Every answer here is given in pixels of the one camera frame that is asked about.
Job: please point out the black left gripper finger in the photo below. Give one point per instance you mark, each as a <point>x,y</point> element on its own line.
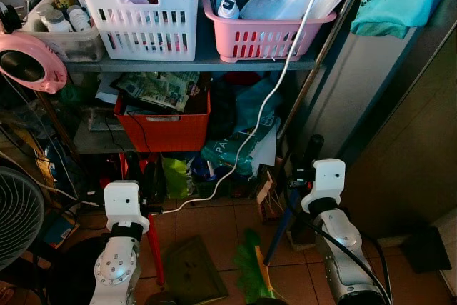
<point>133,166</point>

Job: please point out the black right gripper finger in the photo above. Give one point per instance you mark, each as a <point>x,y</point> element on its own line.
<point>315,148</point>

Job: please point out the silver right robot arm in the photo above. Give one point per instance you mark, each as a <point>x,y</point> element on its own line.
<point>343,255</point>

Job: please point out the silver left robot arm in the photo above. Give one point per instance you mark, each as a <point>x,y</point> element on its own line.
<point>114,269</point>

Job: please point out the green plastic bag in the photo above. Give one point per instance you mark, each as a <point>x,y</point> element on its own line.
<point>175,176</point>

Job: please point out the red plastic crate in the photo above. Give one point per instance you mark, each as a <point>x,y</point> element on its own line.
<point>164,133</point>

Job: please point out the teal plastic bag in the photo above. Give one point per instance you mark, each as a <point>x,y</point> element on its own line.
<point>239,144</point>

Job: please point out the printed paper packet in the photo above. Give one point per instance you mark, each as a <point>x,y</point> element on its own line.
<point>161,89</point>

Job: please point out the grey metal cabinet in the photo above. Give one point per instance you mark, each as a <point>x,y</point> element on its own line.
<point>400,141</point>

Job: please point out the blue flat pack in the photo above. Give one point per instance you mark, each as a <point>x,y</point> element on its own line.
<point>61,230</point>

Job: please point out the grey metal shelf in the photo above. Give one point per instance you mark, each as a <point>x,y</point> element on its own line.
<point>200,65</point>

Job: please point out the pink plastic basket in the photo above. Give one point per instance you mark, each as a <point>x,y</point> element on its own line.
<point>257,37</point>

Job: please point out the white electric fan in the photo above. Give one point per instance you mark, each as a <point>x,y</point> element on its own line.
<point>18,219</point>

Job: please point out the white plastic basket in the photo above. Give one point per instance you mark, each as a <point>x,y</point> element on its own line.
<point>143,33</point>

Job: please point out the clear plastic container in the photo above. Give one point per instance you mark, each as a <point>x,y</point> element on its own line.
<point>71,46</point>

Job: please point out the black block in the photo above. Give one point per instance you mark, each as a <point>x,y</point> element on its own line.
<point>426,249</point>

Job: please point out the small white jar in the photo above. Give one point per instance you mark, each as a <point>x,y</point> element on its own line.
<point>56,21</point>
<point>80,18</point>

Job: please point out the small white bottle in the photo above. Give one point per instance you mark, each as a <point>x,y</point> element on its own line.
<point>228,8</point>

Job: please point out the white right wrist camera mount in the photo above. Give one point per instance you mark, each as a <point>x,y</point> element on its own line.
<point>325,180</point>

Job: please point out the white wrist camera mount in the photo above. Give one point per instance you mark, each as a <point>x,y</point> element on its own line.
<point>325,180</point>
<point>121,201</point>

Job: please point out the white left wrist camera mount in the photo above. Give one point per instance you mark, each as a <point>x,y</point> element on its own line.
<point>121,201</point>

